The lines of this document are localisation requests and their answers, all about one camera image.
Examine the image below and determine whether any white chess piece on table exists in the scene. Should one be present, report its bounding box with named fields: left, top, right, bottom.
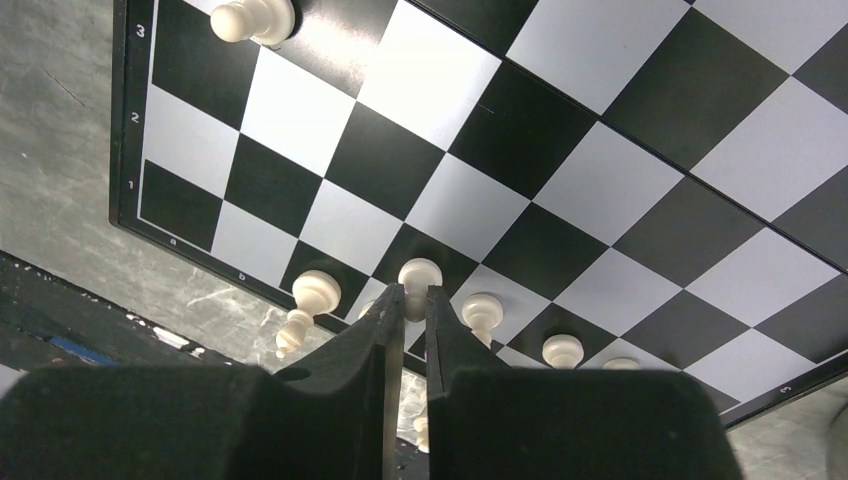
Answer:
left=413, top=406, right=430, bottom=453

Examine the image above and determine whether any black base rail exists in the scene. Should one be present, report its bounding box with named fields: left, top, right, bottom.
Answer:
left=1, top=251, right=238, bottom=371

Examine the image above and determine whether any white pawn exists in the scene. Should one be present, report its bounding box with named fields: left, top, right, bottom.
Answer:
left=210, top=0, right=296, bottom=46
left=602, top=357, right=641, bottom=370
left=460, top=293, right=504, bottom=348
left=542, top=334, right=585, bottom=369
left=398, top=258, right=443, bottom=323

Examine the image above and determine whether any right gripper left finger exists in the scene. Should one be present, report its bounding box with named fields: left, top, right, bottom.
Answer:
left=274, top=283, right=405, bottom=479

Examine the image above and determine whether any black and white chessboard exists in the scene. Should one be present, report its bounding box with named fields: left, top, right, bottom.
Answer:
left=109, top=1, right=847, bottom=425

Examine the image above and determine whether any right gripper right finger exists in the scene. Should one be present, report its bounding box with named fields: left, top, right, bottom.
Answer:
left=425, top=286, right=509, bottom=479

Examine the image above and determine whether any white bishop piece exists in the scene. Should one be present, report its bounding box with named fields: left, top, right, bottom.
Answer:
left=275, top=270, right=342, bottom=359

